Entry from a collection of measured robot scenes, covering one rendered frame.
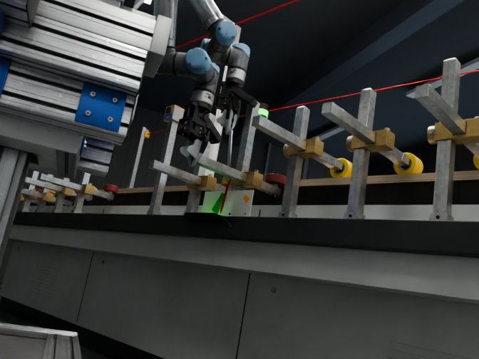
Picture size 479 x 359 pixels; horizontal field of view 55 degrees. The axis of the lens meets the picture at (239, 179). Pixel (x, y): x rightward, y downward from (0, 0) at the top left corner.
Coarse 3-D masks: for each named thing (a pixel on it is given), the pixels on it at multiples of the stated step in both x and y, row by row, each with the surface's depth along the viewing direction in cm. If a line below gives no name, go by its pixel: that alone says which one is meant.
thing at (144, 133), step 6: (144, 132) 446; (138, 138) 445; (144, 138) 447; (138, 144) 442; (138, 150) 441; (138, 156) 440; (138, 162) 440; (132, 168) 438; (132, 174) 435; (132, 180) 434; (132, 186) 434
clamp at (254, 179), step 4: (244, 172) 169; (248, 172) 168; (252, 172) 166; (256, 172) 166; (248, 176) 167; (252, 176) 166; (256, 176) 166; (260, 176) 168; (232, 180) 172; (248, 180) 167; (252, 180) 165; (256, 180) 166; (260, 180) 168; (232, 184) 172; (236, 184) 170; (240, 184) 169; (244, 184) 167; (248, 184) 166; (252, 184) 165; (256, 184) 166; (260, 184) 168; (248, 188) 172
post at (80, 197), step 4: (84, 172) 260; (84, 176) 260; (88, 176) 262; (80, 180) 261; (84, 180) 260; (88, 180) 262; (76, 196) 259; (80, 196) 257; (84, 196) 259; (76, 200) 257; (80, 200) 257; (76, 204) 256; (80, 204) 257; (76, 208) 256; (80, 208) 257
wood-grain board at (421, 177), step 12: (300, 180) 178; (312, 180) 174; (324, 180) 170; (336, 180) 167; (348, 180) 163; (372, 180) 157; (384, 180) 153; (396, 180) 150; (408, 180) 147; (420, 180) 145; (432, 180) 142; (456, 180) 137; (468, 180) 135; (120, 192) 268; (132, 192) 259; (144, 192) 252
